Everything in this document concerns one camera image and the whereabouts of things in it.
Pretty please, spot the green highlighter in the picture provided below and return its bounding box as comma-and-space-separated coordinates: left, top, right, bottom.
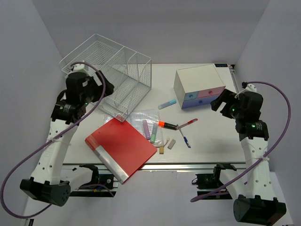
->
150, 123, 158, 144

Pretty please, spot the grey eraser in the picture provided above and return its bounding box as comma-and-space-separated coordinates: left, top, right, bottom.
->
167, 139, 176, 150

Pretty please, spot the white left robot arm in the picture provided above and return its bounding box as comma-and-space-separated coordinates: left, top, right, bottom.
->
20, 71, 114, 206

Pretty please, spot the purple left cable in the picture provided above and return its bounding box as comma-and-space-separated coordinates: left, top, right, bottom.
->
0, 61, 106, 218

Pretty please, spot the periwinkle blue drawer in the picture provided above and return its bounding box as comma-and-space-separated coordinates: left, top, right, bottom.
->
181, 95, 218, 109

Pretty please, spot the tan eraser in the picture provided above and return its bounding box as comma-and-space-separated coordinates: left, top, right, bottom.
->
159, 146, 164, 154

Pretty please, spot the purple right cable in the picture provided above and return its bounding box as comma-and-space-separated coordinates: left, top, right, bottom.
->
190, 81, 292, 203

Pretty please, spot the orange black highlighter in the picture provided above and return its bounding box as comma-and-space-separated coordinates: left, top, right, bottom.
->
158, 121, 177, 130

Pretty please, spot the white mini drawer cabinet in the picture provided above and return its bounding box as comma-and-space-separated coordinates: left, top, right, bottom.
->
174, 64, 226, 108

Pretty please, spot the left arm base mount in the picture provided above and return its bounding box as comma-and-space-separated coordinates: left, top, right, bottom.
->
70, 164, 119, 197

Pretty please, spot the red pen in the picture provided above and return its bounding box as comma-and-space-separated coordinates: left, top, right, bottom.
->
177, 118, 198, 129

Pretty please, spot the purple cable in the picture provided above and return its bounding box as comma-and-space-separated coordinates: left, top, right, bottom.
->
0, 61, 106, 218
190, 81, 292, 203

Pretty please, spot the red folder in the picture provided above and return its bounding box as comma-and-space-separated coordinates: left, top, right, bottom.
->
85, 119, 157, 184

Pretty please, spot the blue highlighter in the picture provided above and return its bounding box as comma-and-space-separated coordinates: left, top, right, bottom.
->
158, 99, 177, 110

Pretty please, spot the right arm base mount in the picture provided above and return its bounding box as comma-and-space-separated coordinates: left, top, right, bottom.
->
191, 163, 237, 200

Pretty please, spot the light blue drawer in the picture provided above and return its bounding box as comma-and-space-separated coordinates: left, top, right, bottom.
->
184, 91, 198, 101

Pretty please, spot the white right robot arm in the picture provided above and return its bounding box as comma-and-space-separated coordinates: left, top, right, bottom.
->
211, 88, 286, 226

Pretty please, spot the blue label sticker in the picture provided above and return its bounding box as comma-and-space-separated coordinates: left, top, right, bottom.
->
214, 63, 228, 67

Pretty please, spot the blue pen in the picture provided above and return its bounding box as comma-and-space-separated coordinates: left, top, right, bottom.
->
179, 128, 191, 148

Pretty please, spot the purple highlighter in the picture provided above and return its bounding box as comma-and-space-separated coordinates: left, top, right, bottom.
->
143, 120, 151, 140

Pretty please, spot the white wire mesh organizer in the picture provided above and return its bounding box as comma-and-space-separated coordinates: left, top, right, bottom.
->
59, 34, 152, 122

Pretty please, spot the clear plastic bag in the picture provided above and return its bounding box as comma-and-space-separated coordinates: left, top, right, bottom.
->
103, 108, 164, 148

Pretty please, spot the pink drawer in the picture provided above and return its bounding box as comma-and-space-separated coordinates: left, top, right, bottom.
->
197, 86, 225, 98

